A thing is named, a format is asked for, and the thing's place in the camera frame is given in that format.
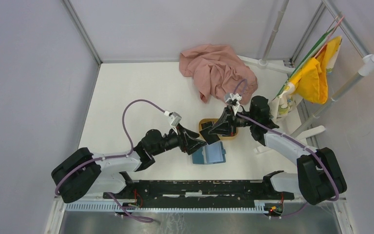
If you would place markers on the green clothes hanger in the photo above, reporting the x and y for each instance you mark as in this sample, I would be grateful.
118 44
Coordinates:
310 54

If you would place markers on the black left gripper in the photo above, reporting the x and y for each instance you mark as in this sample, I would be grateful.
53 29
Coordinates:
187 141

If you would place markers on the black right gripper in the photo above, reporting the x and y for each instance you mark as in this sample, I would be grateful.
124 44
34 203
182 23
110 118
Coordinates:
226 124

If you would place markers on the pink crumpled cloth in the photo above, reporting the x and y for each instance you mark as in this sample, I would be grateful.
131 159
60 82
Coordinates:
216 70

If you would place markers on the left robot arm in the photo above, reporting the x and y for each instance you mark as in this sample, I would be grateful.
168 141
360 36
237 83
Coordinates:
84 172

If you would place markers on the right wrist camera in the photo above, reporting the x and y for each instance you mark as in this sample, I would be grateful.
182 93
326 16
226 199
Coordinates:
232 99

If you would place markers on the blue card holder wallet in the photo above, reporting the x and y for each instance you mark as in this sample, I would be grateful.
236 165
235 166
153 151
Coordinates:
210 154

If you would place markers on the pink clothes hanger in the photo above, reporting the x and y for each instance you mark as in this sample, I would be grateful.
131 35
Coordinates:
332 30

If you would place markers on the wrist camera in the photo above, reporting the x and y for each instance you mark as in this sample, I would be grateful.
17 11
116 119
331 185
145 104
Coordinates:
173 118
232 99

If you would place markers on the white clothes rack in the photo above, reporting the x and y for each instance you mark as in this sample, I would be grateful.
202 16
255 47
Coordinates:
305 130

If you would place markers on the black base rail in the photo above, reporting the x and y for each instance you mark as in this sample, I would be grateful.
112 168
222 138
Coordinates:
200 193

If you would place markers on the dinosaur print cloth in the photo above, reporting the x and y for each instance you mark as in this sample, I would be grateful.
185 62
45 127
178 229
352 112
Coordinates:
284 103

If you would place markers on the yellow garment on hanger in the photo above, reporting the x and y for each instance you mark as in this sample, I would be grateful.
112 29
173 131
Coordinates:
310 82

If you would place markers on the yellow oval card tray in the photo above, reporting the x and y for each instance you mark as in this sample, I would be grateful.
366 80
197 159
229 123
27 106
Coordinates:
205 122

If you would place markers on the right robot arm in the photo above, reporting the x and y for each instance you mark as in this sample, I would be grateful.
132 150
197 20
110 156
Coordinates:
318 177

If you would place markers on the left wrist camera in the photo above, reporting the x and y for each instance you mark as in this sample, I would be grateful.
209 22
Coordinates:
173 118

